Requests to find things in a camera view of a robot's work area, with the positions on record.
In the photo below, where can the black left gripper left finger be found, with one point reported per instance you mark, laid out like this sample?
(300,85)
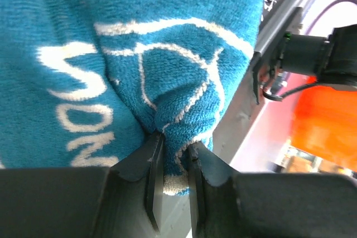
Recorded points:
(124,200)

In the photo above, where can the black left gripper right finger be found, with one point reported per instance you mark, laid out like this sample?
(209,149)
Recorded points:
(227,203)

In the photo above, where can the teal Doraemon towel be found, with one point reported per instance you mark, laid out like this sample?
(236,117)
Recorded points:
(85,82)

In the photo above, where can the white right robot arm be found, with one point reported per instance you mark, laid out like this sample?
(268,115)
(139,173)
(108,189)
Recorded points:
(331,60)

